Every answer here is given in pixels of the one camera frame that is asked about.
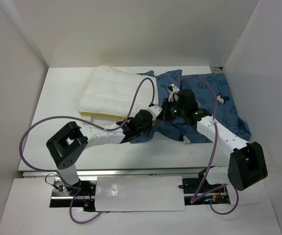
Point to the white pillow with yellow edge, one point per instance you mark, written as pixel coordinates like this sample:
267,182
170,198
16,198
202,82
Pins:
112,93

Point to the blue cartoon print pillowcase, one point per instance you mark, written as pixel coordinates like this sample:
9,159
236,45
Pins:
215,88

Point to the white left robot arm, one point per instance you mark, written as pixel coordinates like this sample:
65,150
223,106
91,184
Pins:
69,142

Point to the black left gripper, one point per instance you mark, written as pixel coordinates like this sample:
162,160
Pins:
143,130

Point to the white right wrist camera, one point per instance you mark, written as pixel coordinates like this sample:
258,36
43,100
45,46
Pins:
173,90

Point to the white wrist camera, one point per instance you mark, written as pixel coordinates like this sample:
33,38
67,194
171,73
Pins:
155,111
173,90

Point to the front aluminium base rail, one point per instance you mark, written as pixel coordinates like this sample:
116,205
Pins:
191,178

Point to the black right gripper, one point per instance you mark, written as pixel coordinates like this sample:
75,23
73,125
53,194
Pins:
165,112

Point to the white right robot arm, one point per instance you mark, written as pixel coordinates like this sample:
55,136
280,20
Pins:
247,164

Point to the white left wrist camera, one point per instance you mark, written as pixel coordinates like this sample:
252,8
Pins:
155,111

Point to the white cover sheet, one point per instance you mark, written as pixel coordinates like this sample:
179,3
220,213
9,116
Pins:
139,194

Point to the aluminium frame rail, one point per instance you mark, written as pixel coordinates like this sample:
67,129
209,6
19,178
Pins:
216,69

